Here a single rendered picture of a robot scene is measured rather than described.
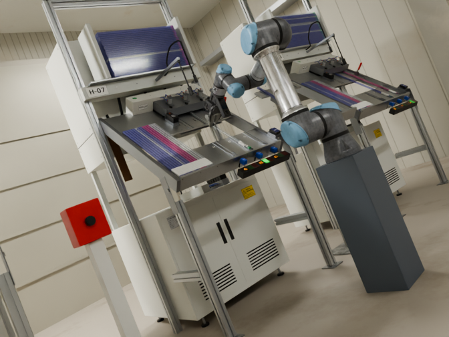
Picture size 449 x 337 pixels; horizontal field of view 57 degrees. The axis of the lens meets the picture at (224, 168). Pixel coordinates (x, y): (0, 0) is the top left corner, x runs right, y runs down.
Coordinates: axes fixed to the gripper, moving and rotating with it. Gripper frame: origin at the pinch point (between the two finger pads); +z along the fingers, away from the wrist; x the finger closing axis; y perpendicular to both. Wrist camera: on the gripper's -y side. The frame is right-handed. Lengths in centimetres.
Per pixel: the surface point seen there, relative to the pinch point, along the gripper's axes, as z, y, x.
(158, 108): 2.8, 27.6, 17.0
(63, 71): 3, 79, 49
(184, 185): -3, -34, 45
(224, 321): 31, -84, 52
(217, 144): -2.4, -16.6, 11.0
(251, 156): -4.7, -33.5, 3.0
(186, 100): -0.9, 24.6, 0.7
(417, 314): -22, -132, 25
